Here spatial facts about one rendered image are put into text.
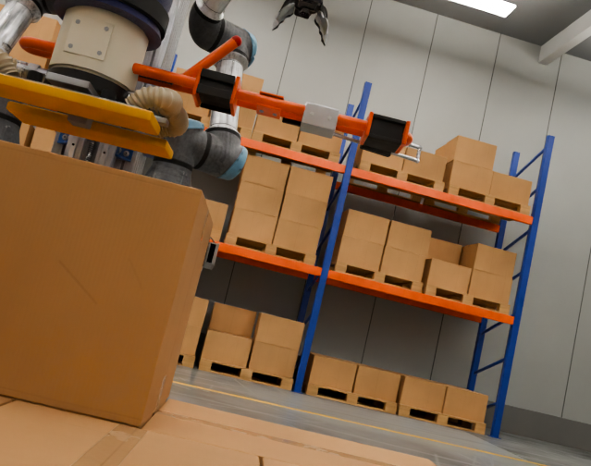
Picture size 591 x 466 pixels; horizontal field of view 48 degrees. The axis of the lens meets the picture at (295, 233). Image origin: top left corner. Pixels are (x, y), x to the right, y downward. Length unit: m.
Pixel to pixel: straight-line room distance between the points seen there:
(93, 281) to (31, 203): 0.17
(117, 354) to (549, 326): 10.38
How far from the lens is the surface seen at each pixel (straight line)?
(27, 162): 1.19
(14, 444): 0.89
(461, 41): 11.50
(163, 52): 2.20
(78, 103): 1.27
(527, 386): 11.15
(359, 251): 8.82
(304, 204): 8.74
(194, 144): 1.93
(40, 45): 1.45
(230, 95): 1.33
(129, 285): 1.13
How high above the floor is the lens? 0.75
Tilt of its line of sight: 8 degrees up
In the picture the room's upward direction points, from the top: 14 degrees clockwise
